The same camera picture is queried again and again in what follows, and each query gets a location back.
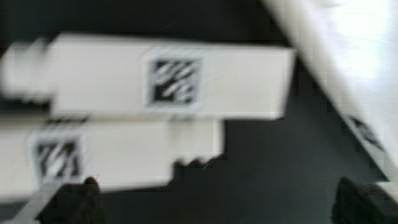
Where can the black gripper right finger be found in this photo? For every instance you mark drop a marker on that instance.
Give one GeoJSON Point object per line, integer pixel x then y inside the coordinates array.
{"type": "Point", "coordinates": [367, 203]}

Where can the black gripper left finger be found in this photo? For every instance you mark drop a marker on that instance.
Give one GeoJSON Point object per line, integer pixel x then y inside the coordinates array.
{"type": "Point", "coordinates": [65, 204]}

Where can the white desk leg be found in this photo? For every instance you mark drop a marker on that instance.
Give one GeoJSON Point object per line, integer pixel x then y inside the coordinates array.
{"type": "Point", "coordinates": [143, 77]}
{"type": "Point", "coordinates": [120, 151]}

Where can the white desk tabletop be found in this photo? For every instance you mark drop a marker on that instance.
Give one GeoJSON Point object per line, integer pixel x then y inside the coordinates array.
{"type": "Point", "coordinates": [343, 33]}

